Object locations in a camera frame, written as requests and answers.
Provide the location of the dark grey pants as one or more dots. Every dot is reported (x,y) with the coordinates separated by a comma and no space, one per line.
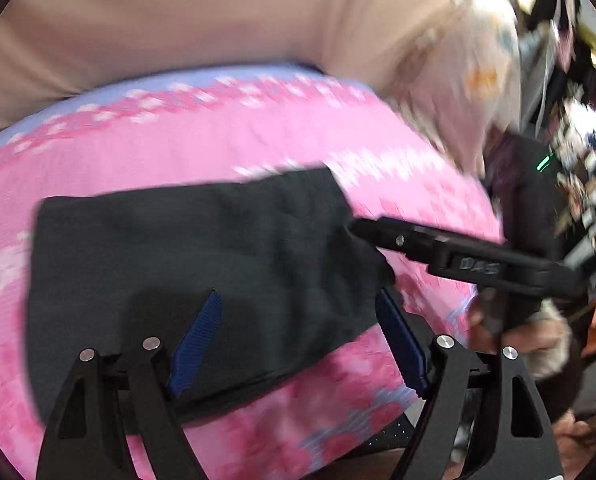
(203,260)

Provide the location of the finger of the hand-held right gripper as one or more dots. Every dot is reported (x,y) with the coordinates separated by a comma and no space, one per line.
(397,237)

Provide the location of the beige hanging cloth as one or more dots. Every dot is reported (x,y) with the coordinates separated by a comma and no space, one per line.
(178,20)

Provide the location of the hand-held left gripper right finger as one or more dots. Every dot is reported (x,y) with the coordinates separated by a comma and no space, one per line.
(402,340)

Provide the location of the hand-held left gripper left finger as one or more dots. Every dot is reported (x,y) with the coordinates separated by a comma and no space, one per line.
(198,340)

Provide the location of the white printed cloth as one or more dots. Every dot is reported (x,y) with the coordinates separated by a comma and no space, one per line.
(467,75)

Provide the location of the pink floral bed sheet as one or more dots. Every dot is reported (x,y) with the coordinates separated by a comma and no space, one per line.
(178,145)

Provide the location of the person's right hand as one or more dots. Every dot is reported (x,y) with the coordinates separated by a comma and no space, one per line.
(482,312)

